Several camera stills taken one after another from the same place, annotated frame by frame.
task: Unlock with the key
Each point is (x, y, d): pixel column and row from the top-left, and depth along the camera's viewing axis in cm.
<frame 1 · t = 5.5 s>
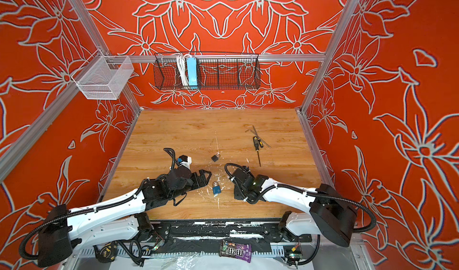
left hand: (206, 176, 77), fingers open
right hand: (234, 194, 83), fingers open
blue padlock: (216, 189, 87), on the table
black padlock: (214, 158, 97), on the table
black yellow screwdriver: (257, 143, 103), point 2 cm above the table
silver hex key: (250, 129, 112), on the table
thin metal pick tool: (269, 147, 102), on the table

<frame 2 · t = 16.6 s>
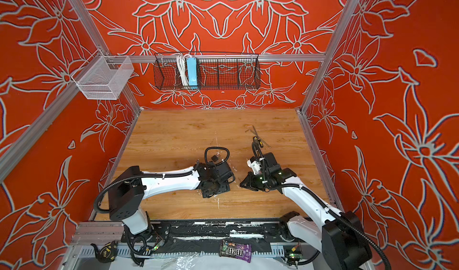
left hand: (224, 190, 81), fingers open
right hand: (238, 184, 78), fingers closed
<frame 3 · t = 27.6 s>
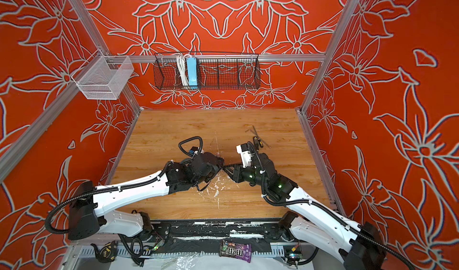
left hand: (226, 161, 74), fingers open
right hand: (221, 169, 70), fingers open
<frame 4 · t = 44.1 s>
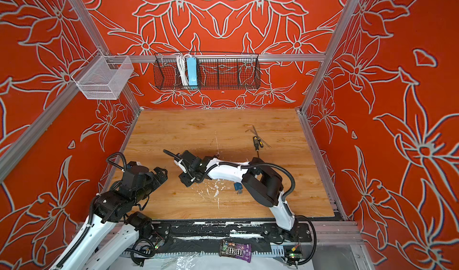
left hand: (161, 176, 75), fingers open
right hand: (181, 178, 84), fingers open
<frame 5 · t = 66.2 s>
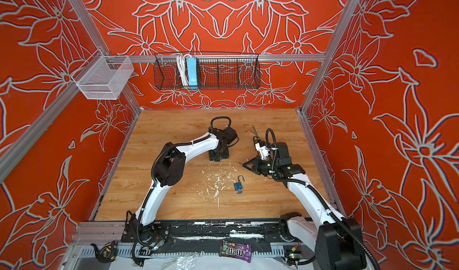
left hand: (222, 156, 97), fingers open
right hand: (241, 165, 77), fingers closed
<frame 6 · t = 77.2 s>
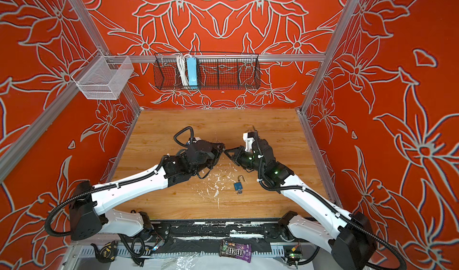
left hand: (227, 145, 72), fingers open
right hand: (219, 152, 70), fingers closed
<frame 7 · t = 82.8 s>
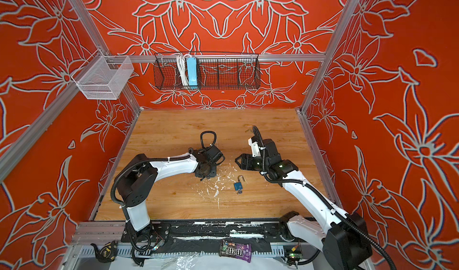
left hand: (212, 172, 91), fingers open
right hand: (237, 160, 78), fingers open
